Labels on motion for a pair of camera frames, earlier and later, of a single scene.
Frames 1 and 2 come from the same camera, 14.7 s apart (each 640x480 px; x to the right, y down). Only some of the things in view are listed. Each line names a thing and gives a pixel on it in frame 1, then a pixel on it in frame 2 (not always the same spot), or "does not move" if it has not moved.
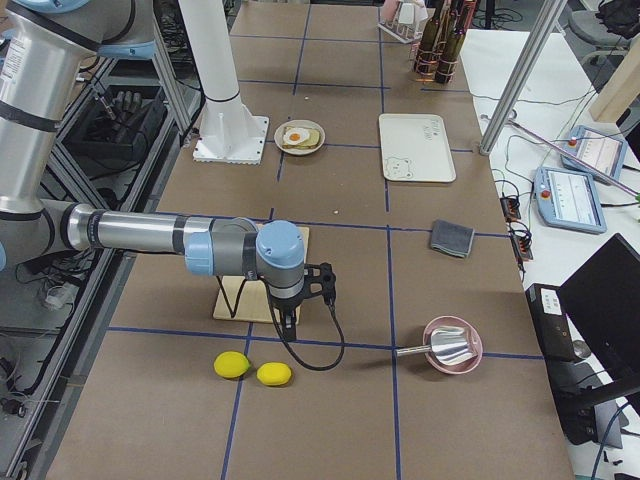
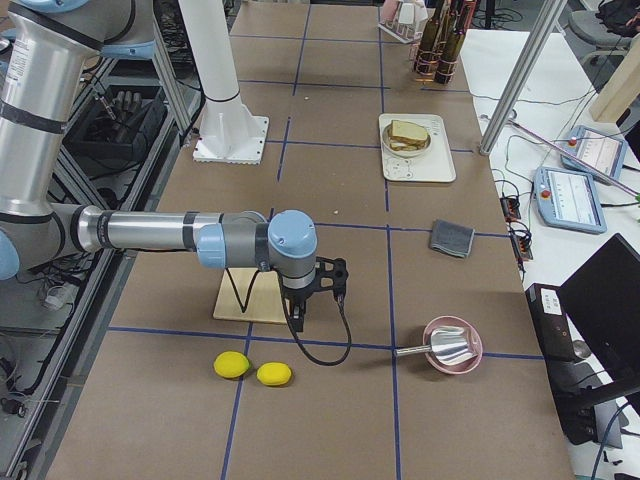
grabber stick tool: x=558 y=145 does not move
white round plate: x=299 y=137 → x=403 y=153
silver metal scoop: x=449 y=344 does not move
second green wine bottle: x=425 y=60 does not move
